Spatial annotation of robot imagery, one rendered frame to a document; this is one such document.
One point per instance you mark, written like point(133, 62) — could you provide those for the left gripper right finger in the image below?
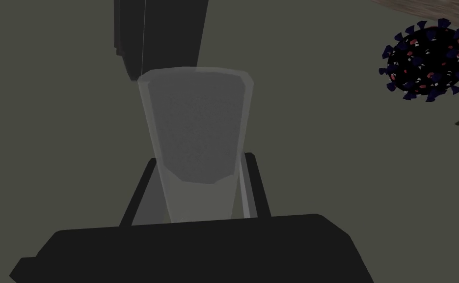
point(254, 188)

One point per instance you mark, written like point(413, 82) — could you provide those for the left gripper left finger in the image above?
point(145, 198)

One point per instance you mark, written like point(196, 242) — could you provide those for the clear drinking glass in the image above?
point(198, 129)

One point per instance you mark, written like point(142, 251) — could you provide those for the black upright box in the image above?
point(158, 35)

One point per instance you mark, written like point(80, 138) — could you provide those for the black spiky ball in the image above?
point(429, 59)

